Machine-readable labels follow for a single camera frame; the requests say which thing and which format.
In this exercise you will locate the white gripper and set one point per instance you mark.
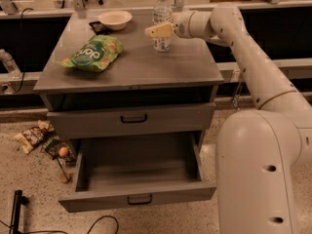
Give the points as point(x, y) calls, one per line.
point(181, 24)

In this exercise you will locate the clear plastic water bottle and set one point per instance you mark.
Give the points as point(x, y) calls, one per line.
point(162, 11)

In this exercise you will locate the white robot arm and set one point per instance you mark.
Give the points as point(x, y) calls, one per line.
point(255, 149)

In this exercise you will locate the grey drawer cabinet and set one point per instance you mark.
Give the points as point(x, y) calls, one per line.
point(140, 76)

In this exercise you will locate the grey upper closed drawer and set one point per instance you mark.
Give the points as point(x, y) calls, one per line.
point(115, 122)

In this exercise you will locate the grey open lower drawer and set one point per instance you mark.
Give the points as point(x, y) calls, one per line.
point(129, 171)

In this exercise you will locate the white bowl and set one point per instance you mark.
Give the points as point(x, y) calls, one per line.
point(115, 20)

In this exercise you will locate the small black packet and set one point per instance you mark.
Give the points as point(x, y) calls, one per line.
point(99, 28)

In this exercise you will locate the green chip bag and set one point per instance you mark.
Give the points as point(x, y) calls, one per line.
point(96, 55)

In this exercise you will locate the small orange ball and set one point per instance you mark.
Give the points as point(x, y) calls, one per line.
point(64, 151)

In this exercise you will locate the dark snack bag on floor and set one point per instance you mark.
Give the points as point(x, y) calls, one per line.
point(53, 144)

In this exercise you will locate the brown snack bag on floor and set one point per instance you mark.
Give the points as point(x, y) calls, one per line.
point(31, 138)

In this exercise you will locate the black stand on floor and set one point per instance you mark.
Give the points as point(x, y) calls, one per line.
point(19, 201)

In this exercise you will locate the clear bottle at left rail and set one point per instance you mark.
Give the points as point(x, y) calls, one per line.
point(10, 65)

